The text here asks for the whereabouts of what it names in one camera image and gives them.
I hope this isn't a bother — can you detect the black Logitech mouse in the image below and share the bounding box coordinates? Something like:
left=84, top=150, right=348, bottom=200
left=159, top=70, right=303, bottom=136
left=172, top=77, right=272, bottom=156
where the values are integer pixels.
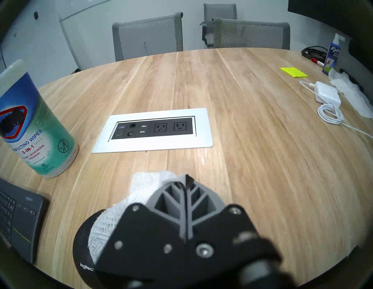
left=72, top=208, right=117, bottom=289

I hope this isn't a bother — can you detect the large black TV screen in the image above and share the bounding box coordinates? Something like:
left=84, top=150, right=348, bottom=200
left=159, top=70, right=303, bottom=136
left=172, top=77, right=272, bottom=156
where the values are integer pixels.
left=288, top=0, right=373, bottom=32

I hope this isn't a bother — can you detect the glass wall whiteboard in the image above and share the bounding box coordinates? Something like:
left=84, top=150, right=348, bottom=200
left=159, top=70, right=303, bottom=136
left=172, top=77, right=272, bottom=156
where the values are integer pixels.
left=54, top=0, right=112, bottom=21

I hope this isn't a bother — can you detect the grey mesh office chair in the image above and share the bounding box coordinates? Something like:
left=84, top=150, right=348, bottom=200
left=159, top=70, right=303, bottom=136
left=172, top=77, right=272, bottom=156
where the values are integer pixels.
left=212, top=17, right=291, bottom=50
left=112, top=12, right=184, bottom=62

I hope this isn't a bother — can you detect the white table power outlet panel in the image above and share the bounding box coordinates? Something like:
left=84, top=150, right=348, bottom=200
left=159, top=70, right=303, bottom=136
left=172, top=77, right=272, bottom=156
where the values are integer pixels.
left=92, top=108, right=214, bottom=154

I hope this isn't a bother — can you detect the white disinfecting wipe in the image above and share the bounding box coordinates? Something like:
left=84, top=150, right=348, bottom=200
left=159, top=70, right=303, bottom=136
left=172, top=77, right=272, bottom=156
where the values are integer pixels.
left=87, top=170, right=187, bottom=264

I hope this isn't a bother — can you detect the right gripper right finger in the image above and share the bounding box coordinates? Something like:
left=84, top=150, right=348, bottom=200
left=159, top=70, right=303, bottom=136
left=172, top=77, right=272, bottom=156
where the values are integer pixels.
left=185, top=174, right=261, bottom=261

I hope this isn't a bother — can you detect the black Logitech keyboard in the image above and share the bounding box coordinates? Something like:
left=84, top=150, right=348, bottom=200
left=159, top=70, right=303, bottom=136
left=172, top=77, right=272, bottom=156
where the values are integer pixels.
left=0, top=178, right=48, bottom=264

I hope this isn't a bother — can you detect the mobile whiteboard on stand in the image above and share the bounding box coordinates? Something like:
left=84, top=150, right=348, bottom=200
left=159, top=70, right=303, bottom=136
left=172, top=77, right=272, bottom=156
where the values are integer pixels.
left=0, top=0, right=85, bottom=88

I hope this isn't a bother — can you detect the disinfecting wipes canister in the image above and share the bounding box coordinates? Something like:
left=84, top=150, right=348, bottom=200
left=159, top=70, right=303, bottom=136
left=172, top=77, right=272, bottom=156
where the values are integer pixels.
left=0, top=59, right=78, bottom=179

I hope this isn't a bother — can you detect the grey office chair with armrests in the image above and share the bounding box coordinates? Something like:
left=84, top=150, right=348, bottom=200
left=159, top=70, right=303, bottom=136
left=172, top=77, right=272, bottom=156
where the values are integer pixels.
left=200, top=3, right=237, bottom=47

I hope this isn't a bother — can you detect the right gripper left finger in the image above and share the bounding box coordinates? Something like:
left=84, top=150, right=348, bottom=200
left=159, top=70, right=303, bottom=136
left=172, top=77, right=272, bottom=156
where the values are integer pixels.
left=95, top=174, right=187, bottom=274

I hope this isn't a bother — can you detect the crumpled white tissue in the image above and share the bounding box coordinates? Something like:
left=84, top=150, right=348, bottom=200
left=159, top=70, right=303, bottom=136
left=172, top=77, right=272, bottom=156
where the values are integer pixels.
left=328, top=68, right=373, bottom=118

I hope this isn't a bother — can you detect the white power adapter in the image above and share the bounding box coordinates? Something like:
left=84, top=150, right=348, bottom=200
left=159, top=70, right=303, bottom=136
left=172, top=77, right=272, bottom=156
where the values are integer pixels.
left=314, top=81, right=341, bottom=108

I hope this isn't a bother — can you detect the black remote control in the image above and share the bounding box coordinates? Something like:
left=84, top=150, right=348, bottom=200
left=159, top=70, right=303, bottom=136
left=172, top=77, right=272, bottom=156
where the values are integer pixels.
left=339, top=68, right=366, bottom=89

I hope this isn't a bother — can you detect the coiled black cable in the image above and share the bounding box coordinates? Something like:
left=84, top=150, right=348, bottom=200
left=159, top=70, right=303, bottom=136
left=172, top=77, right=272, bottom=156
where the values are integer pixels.
left=301, top=46, right=330, bottom=61

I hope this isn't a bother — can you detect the white charger cable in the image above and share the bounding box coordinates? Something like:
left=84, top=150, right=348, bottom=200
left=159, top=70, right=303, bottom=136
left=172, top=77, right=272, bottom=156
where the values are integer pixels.
left=300, top=81, right=373, bottom=139

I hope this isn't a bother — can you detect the yellow sticky note pad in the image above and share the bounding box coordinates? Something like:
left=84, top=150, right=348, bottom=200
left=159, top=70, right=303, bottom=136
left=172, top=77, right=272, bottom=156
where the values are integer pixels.
left=280, top=67, right=308, bottom=78

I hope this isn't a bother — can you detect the blue whiteboard cleaner spray bottle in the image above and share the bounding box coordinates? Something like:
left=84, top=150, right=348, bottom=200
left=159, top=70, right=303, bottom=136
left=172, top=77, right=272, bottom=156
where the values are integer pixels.
left=322, top=33, right=346, bottom=75

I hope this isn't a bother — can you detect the black video conference bar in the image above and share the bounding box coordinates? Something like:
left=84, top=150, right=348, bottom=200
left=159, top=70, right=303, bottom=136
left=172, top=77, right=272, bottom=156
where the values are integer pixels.
left=348, top=38, right=373, bottom=73

